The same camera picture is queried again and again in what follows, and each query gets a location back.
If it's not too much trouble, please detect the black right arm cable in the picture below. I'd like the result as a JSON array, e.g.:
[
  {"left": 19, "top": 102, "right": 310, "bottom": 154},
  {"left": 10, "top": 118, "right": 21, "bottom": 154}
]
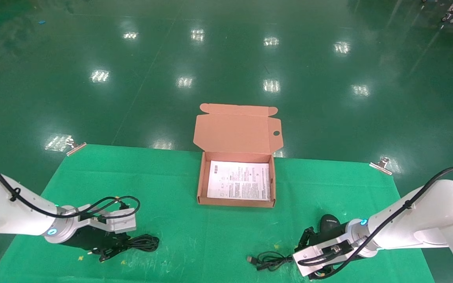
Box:
[{"left": 300, "top": 167, "right": 453, "bottom": 276}]

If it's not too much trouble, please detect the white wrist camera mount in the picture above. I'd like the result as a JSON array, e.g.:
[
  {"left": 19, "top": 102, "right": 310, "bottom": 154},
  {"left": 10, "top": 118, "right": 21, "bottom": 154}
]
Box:
[
  {"left": 78, "top": 208, "right": 137, "bottom": 235},
  {"left": 292, "top": 235, "right": 355, "bottom": 278}
]

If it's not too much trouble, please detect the black data cable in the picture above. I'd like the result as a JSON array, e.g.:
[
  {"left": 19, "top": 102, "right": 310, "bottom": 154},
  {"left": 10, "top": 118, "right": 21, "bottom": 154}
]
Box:
[{"left": 89, "top": 234, "right": 160, "bottom": 262}]

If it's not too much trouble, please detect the white printed instruction sheet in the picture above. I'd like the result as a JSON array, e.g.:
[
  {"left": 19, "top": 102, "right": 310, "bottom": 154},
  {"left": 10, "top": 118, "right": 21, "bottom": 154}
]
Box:
[{"left": 206, "top": 160, "right": 271, "bottom": 201}]

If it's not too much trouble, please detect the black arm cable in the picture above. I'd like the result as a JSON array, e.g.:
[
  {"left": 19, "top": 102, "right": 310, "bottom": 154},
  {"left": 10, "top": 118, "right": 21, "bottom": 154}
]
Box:
[
  {"left": 300, "top": 167, "right": 453, "bottom": 276},
  {"left": 0, "top": 153, "right": 141, "bottom": 221}
]

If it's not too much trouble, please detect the silver cloth clamp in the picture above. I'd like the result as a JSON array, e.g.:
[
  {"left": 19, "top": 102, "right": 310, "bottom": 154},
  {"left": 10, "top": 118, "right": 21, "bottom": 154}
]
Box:
[
  {"left": 66, "top": 138, "right": 87, "bottom": 157},
  {"left": 369, "top": 157, "right": 393, "bottom": 176}
]

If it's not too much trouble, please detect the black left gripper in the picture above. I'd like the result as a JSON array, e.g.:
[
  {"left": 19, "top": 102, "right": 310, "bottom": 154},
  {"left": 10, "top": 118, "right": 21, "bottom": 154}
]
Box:
[{"left": 59, "top": 227, "right": 131, "bottom": 263}]

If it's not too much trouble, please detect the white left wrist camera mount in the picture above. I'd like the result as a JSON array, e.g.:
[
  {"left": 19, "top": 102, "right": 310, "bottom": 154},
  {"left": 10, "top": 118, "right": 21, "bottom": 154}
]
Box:
[{"left": 78, "top": 208, "right": 137, "bottom": 235}]

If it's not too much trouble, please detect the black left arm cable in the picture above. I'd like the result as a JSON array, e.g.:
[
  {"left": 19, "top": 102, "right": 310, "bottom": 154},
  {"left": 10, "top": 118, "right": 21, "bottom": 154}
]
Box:
[{"left": 0, "top": 153, "right": 141, "bottom": 221}]

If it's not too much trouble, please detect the brown cardboard box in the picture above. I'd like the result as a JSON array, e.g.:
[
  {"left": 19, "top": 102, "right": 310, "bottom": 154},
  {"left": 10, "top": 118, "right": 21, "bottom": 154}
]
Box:
[{"left": 193, "top": 103, "right": 283, "bottom": 208}]

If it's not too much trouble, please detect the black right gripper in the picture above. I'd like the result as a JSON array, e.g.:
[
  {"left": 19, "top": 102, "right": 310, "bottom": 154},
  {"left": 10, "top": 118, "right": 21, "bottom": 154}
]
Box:
[{"left": 295, "top": 227, "right": 359, "bottom": 281}]

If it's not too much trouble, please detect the green table cloth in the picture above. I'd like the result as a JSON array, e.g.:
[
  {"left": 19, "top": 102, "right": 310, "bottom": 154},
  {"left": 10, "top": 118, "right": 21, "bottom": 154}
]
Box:
[{"left": 0, "top": 143, "right": 435, "bottom": 283}]

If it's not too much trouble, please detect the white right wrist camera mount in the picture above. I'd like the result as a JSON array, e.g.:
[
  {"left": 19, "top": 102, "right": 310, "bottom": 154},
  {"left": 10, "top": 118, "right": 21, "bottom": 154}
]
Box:
[{"left": 292, "top": 235, "right": 355, "bottom": 278}]

